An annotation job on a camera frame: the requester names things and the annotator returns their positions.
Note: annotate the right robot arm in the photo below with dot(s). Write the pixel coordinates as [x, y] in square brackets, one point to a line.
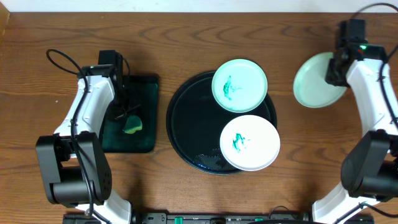
[366, 177]

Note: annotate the light green plate top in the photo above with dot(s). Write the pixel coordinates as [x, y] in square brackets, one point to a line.
[239, 85]

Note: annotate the light green plate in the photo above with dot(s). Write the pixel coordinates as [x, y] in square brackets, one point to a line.
[310, 88]
[239, 85]

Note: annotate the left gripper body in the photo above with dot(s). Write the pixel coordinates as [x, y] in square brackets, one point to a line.
[121, 110]

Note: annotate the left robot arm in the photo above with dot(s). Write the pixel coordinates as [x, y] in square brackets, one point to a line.
[73, 166]

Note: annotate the black rectangular tray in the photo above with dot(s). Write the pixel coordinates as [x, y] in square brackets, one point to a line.
[144, 90]

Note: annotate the green yellow sponge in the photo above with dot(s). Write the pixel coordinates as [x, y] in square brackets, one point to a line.
[133, 124]

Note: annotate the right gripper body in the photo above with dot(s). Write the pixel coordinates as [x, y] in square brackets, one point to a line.
[334, 76]

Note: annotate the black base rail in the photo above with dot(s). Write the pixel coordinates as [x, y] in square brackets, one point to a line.
[276, 216]

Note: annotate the white plate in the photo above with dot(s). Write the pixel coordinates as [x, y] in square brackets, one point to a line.
[250, 143]

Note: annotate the round black tray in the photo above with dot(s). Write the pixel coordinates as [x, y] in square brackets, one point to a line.
[195, 122]

